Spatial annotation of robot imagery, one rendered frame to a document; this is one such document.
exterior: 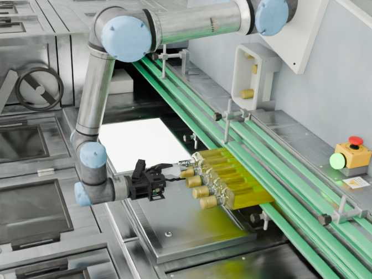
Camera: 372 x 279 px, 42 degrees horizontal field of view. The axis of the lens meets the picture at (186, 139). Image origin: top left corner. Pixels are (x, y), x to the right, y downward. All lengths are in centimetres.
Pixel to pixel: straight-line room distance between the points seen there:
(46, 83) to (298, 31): 122
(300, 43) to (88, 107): 69
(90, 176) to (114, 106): 104
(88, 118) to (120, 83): 108
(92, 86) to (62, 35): 85
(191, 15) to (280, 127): 51
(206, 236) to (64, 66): 114
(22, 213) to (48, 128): 63
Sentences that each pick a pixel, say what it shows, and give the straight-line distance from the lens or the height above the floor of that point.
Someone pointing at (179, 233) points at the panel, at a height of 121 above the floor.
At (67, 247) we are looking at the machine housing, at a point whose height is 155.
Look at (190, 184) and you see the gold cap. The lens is 155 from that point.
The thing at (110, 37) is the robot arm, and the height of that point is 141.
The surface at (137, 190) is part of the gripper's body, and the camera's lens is 152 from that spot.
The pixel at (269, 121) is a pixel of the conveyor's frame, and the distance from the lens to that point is 167.
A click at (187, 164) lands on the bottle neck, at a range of 166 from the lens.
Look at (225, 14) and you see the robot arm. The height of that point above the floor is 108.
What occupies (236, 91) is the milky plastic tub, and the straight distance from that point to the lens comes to 190.
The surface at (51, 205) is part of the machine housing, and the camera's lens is 178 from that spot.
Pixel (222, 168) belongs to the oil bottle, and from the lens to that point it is 161.
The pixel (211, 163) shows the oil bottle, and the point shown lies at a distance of 163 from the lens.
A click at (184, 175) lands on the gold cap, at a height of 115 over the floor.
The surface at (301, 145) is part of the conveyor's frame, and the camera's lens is 155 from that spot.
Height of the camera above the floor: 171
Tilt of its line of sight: 21 degrees down
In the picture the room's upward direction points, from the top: 98 degrees counter-clockwise
